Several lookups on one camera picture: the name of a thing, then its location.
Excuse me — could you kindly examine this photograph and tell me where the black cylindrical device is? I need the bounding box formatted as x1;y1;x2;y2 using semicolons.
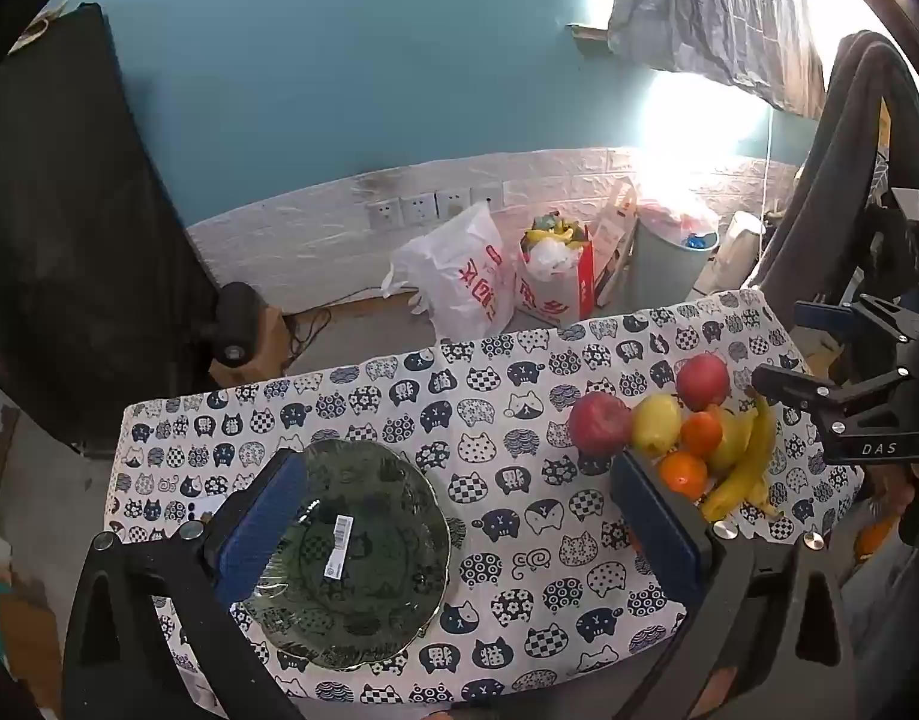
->
212;281;269;370

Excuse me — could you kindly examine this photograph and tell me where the pinkish red apple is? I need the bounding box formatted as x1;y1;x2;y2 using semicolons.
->
675;352;732;412

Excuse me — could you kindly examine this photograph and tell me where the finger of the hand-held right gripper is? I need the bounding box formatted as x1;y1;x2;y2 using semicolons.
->
752;364;918;467
795;292;919;347

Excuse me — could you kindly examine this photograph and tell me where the grey checked curtain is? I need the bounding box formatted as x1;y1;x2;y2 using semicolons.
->
608;0;828;119

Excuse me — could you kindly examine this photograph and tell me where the grey trash bin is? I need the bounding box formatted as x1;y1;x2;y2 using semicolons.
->
626;199;723;312

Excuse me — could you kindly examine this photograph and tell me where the black board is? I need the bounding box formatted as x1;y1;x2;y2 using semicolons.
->
0;4;213;458

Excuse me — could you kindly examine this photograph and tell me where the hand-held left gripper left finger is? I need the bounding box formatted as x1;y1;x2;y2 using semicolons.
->
61;448;311;720

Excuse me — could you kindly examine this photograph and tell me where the brown cardboard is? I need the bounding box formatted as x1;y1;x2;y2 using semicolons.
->
0;570;63;713

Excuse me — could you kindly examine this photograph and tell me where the black office chair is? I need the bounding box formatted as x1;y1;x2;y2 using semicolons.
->
755;30;919;301

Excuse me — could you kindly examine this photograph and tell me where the cat print tablecloth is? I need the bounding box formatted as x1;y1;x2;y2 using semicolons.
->
103;289;869;720

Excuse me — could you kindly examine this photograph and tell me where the yellow-green pear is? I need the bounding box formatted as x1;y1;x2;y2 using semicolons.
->
705;406;755;475

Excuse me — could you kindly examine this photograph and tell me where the yellow-green apple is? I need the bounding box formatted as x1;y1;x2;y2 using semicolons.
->
630;393;683;458

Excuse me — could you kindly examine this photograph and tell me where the orange plastic item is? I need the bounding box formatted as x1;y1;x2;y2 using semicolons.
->
855;514;899;565

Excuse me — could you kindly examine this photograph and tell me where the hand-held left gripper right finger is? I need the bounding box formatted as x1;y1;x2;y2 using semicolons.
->
609;450;858;720

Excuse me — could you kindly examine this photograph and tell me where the orange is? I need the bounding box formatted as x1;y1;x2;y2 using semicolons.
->
680;411;725;458
658;450;710;502

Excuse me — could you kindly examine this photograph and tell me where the dark red apple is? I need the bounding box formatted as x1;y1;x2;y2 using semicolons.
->
566;391;633;458

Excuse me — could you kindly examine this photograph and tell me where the white red paper bag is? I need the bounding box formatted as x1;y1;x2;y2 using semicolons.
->
593;176;641;308

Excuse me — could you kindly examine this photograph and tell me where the yellow banana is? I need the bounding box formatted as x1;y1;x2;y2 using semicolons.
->
699;390;777;524
752;476;785;520

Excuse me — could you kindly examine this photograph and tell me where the green glass plate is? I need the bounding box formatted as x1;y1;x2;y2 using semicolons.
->
238;439;453;672

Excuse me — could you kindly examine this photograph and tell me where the black cable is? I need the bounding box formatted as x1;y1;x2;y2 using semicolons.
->
283;306;333;361

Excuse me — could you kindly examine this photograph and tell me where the white plastic bag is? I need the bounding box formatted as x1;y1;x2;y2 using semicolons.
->
380;202;516;342

